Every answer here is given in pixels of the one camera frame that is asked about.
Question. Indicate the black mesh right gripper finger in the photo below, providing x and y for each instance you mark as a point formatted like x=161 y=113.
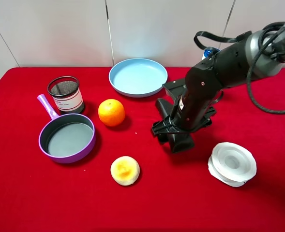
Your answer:
x=206 y=119
x=165 y=130

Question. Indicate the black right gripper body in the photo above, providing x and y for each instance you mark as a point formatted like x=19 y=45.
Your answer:
x=202 y=84

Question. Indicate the black glasses case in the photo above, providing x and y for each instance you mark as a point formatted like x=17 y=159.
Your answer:
x=177 y=142

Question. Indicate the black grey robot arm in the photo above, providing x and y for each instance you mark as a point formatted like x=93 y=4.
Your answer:
x=248 y=57

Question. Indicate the white blue shampoo bottle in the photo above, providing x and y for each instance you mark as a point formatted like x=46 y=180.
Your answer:
x=209 y=51

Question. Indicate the orange fruit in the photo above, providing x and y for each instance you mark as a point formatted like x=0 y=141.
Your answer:
x=111 y=112

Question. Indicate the white round plastic lid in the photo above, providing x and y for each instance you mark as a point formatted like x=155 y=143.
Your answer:
x=232 y=164

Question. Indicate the yellow round bun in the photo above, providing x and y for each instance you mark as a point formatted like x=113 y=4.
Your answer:
x=125 y=170

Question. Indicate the light blue plate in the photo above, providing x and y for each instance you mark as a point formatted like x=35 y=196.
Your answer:
x=138 y=77

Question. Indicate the purple toy frying pan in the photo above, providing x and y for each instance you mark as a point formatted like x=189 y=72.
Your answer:
x=67 y=138

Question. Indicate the black mesh pen holder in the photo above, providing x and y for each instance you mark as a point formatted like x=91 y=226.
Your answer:
x=66 y=94

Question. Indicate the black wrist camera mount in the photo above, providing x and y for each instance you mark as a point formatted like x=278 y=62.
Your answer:
x=174 y=89

